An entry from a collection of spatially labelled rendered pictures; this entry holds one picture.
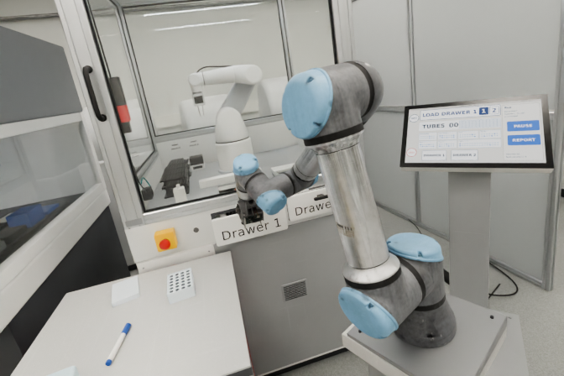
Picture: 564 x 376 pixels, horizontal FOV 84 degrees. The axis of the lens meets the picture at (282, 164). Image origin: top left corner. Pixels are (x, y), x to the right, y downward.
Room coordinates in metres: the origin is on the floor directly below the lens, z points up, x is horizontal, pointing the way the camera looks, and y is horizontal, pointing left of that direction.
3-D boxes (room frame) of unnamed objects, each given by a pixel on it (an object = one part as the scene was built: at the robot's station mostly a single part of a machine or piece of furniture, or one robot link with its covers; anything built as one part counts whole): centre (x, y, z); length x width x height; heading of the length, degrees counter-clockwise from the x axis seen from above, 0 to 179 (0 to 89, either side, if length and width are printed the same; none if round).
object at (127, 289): (0.99, 0.62, 0.77); 0.13 x 0.09 x 0.02; 25
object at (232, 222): (1.15, 0.16, 0.87); 0.29 x 0.02 x 0.11; 102
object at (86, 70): (1.10, 0.59, 1.45); 0.05 x 0.03 x 0.19; 12
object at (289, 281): (1.69, 0.22, 0.40); 1.03 x 0.95 x 0.80; 102
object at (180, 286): (0.95, 0.41, 0.78); 0.12 x 0.08 x 0.04; 17
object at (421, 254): (0.63, -0.26, 0.95); 0.13 x 0.12 x 0.14; 125
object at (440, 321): (0.63, -0.28, 0.83); 0.15 x 0.15 x 0.10
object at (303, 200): (1.27, -0.14, 0.87); 0.29 x 0.02 x 0.11; 102
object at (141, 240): (1.69, 0.23, 0.87); 1.02 x 0.95 x 0.14; 102
